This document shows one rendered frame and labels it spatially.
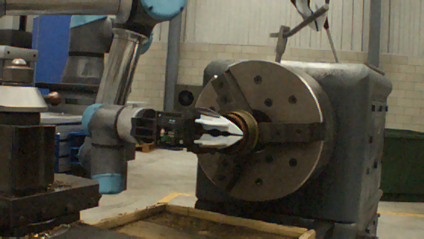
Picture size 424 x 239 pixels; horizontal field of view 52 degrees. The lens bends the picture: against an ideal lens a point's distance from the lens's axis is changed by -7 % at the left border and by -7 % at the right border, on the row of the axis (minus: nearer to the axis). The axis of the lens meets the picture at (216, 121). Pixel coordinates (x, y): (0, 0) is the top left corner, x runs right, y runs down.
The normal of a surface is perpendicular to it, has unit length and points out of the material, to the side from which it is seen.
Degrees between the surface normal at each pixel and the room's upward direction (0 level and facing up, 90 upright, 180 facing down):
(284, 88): 90
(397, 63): 90
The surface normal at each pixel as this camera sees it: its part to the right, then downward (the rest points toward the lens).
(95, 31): 0.57, 0.08
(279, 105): -0.47, 0.02
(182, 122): 0.88, 0.08
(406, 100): -0.21, 0.04
